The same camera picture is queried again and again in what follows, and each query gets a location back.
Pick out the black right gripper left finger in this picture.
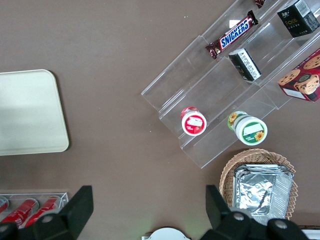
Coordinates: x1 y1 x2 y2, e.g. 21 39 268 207
0 185 94 240

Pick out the red lidded yoghurt cup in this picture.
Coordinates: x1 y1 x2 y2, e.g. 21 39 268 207
180 105 208 137

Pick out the clear acrylic can holder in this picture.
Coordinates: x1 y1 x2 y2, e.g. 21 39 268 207
0 191 70 228

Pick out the red cola can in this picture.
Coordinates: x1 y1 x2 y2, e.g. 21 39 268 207
24 196 61 228
0 198 39 224
0 196 11 214

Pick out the green lidded sunflower cup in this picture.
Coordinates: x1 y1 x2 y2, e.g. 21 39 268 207
227 110 269 146

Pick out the black box white label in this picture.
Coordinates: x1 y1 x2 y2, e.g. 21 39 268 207
228 48 262 82

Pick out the black green box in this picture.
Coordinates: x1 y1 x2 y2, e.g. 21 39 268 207
276 0 320 38

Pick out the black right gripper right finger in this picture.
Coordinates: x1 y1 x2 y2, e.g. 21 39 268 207
201 184 307 240

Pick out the clear acrylic stepped display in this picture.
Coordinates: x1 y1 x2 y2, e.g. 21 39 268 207
140 0 320 170

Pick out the cream plastic tray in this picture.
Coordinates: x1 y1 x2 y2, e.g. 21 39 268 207
0 69 70 156

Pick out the red chocolate chip cookie box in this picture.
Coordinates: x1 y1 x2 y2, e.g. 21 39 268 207
277 49 320 103

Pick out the white round object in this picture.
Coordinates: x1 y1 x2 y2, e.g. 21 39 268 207
141 226 188 240

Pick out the light tan wicker basket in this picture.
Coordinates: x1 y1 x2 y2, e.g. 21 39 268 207
219 148 299 221

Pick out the Snickers chocolate bar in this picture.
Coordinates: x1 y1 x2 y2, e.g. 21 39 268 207
205 9 259 60

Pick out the aluminium foil tray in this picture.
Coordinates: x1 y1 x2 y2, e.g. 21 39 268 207
233 164 296 180
232 171 293 226

